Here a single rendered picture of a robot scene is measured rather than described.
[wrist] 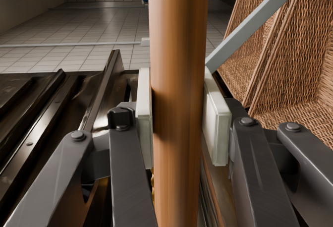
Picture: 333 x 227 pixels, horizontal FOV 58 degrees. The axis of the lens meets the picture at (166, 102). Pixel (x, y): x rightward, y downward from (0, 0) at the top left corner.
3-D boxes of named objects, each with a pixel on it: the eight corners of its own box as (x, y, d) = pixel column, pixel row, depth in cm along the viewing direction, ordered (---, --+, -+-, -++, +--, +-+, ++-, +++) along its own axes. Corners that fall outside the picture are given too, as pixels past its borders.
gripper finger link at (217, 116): (216, 113, 14) (232, 112, 14) (196, 65, 20) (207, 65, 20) (212, 167, 15) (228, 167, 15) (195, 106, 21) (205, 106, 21)
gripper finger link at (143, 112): (153, 170, 15) (138, 170, 15) (151, 107, 21) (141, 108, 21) (151, 115, 13) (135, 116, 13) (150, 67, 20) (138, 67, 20)
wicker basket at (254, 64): (306, 109, 124) (240, 112, 123) (260, 66, 175) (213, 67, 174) (332, -17, 103) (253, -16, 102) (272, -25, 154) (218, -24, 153)
